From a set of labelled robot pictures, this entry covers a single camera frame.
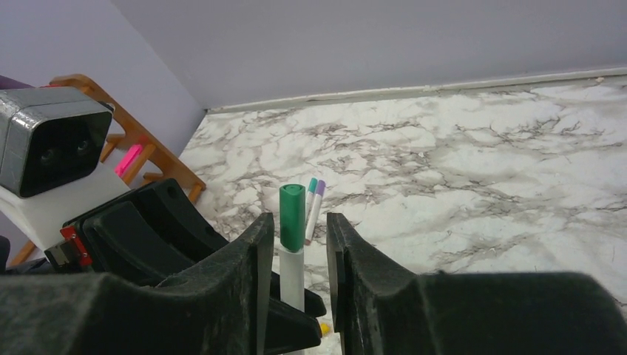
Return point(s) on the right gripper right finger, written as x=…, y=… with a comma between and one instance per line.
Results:
x=380, y=307

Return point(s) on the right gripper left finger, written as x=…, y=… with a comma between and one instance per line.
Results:
x=217, y=306

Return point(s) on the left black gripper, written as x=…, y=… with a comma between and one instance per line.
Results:
x=161, y=234

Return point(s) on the white pen blue tip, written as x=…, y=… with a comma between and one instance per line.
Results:
x=312, y=219

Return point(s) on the green pen cap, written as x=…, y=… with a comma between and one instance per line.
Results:
x=292, y=216

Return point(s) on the white pen teal tip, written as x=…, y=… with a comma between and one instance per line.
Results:
x=309, y=199

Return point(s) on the purple pen cap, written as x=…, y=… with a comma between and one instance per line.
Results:
x=320, y=187

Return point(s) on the white pen brown tip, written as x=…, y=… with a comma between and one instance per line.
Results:
x=291, y=271

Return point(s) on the yellow pen cap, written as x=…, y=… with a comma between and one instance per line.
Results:
x=325, y=329

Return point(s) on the wooden rack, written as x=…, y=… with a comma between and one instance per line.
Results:
x=138, y=143

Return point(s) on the pink clip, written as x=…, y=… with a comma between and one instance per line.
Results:
x=128, y=159

